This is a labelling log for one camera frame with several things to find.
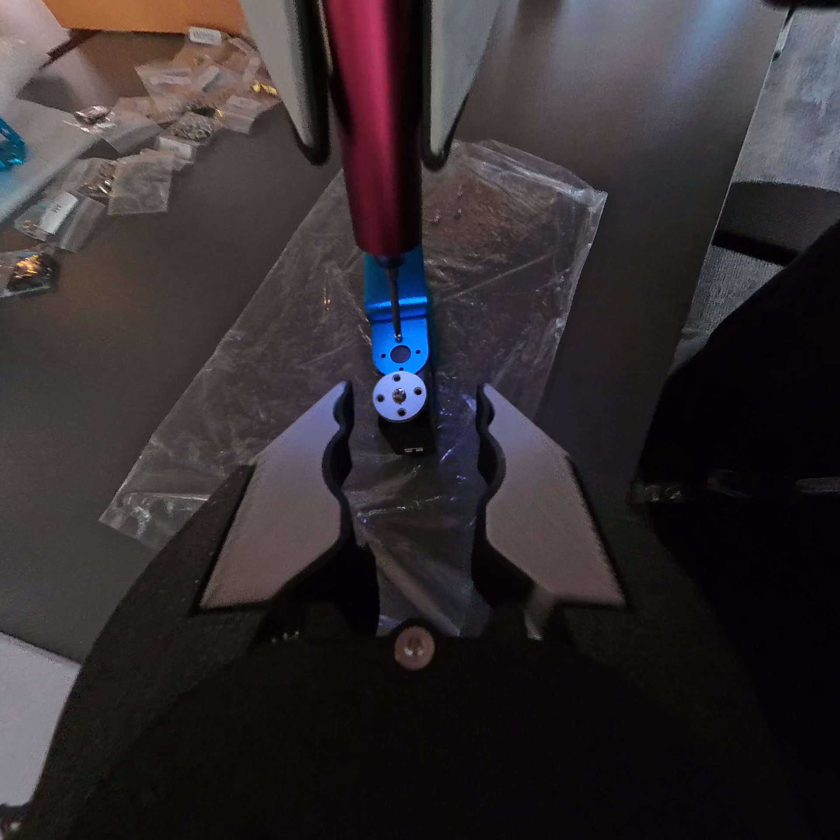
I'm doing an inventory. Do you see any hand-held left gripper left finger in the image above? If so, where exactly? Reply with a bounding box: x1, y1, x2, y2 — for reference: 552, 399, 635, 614
199, 381, 382, 636

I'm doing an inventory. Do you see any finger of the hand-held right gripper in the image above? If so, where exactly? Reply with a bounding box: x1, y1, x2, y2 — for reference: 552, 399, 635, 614
239, 0, 333, 166
420, 0, 504, 172

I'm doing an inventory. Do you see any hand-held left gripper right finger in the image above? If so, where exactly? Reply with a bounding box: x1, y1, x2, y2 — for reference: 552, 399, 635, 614
468, 382, 626, 642

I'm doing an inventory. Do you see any red metal screwdriver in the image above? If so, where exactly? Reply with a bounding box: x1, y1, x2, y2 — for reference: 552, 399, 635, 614
318, 0, 431, 342

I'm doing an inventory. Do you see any black servo with silver horn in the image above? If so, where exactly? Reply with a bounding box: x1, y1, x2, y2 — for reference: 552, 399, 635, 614
371, 369, 439, 458

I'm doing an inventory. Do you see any blue metal bracket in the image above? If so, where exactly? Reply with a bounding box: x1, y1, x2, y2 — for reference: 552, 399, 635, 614
363, 252, 435, 382

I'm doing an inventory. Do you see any clear plastic bag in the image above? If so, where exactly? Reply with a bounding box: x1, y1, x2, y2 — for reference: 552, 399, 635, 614
98, 138, 608, 634

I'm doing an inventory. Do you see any brown cardboard box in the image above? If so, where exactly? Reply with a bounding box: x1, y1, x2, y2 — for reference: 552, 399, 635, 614
42, 0, 252, 35

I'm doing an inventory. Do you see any pile of small screw bags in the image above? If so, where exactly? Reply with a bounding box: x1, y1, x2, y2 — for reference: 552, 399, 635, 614
0, 26, 283, 299

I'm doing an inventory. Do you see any white paper sheet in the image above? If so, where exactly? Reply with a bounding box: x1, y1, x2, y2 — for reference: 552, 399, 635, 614
0, 98, 102, 224

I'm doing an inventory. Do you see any white foam sheet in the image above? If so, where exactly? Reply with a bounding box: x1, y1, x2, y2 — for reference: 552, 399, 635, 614
0, 0, 70, 89

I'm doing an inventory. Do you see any blue metal part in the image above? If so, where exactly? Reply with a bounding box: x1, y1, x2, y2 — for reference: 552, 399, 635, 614
0, 115, 31, 173

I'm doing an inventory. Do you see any white box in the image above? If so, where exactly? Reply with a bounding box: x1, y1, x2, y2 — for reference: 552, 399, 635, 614
0, 630, 83, 808

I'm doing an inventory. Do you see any black office chair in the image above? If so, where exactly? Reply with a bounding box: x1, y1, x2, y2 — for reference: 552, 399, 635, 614
712, 178, 840, 266

